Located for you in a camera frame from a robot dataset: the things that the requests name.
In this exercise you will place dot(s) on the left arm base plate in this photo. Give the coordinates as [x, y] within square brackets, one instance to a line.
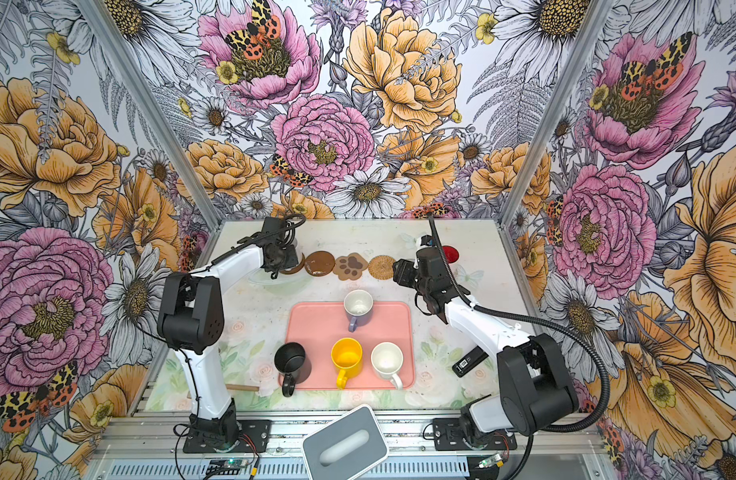
[248, 434]

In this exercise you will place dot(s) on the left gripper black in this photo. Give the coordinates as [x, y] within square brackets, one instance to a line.
[291, 262]

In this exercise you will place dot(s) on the white grey box device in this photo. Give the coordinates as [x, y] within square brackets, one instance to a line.
[347, 447]

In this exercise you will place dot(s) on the black handheld device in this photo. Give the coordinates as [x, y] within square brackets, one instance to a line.
[469, 361]

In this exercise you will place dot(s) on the wooden mallet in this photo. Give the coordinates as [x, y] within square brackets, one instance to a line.
[242, 388]

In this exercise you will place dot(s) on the red inside white mug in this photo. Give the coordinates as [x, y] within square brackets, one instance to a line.
[451, 254]

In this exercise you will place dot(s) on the yellow mug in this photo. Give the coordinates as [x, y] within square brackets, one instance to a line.
[347, 358]

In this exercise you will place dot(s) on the pink rectangular tray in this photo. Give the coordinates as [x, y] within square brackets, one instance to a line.
[319, 325]

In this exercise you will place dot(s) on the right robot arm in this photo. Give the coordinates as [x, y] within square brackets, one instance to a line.
[534, 391]

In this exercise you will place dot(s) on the lavender mug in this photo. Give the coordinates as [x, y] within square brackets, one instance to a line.
[358, 307]

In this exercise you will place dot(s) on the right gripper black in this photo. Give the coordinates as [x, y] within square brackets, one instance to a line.
[401, 275]

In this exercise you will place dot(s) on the light brown round wooden coaster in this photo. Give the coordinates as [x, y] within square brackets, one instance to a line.
[296, 268]

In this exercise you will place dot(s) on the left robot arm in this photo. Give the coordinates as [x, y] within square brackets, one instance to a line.
[191, 322]

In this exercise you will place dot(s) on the right small circuit board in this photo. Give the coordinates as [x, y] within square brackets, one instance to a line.
[494, 461]

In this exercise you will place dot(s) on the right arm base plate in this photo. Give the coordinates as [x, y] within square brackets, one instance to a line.
[448, 435]

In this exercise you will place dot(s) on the dark brown round wooden coaster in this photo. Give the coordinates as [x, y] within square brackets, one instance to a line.
[319, 263]

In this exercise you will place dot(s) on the small green circuit board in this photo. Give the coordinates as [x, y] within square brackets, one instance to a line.
[228, 467]

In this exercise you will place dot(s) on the woven rattan round coaster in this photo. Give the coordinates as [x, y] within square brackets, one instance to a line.
[381, 267]

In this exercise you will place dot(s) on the black mug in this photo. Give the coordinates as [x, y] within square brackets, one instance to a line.
[293, 364]

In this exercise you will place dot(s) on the paw shaped wooden coaster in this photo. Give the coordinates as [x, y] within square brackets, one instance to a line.
[350, 267]

